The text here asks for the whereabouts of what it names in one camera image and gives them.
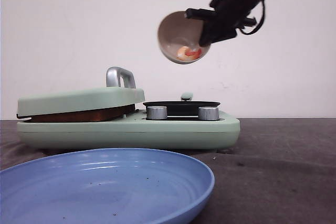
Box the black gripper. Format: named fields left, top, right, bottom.
left=185, top=0, right=264, bottom=46

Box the beige ribbed bowl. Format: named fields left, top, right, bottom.
left=157, top=11, right=210, bottom=65

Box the orange white shrimp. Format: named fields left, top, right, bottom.
left=177, top=46, right=202, bottom=61

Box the breakfast maker hinged lid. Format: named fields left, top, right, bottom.
left=16, top=67, right=145, bottom=119

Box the white bread slice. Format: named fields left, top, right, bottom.
left=29, top=104, right=135, bottom=123

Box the mint green breakfast maker base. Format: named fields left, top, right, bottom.
left=17, top=110, right=240, bottom=150

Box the black round frying pan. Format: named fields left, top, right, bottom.
left=143, top=100, right=221, bottom=116

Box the right silver control knob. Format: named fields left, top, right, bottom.
left=198, top=106, right=219, bottom=121

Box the silver control knob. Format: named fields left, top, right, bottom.
left=198, top=106, right=219, bottom=121
left=146, top=106, right=167, bottom=120

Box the left silver control knob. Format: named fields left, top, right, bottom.
left=146, top=106, right=167, bottom=120

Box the blue round plate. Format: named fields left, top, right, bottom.
left=1, top=148, right=215, bottom=223

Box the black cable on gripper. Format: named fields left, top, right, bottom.
left=240, top=0, right=266, bottom=35

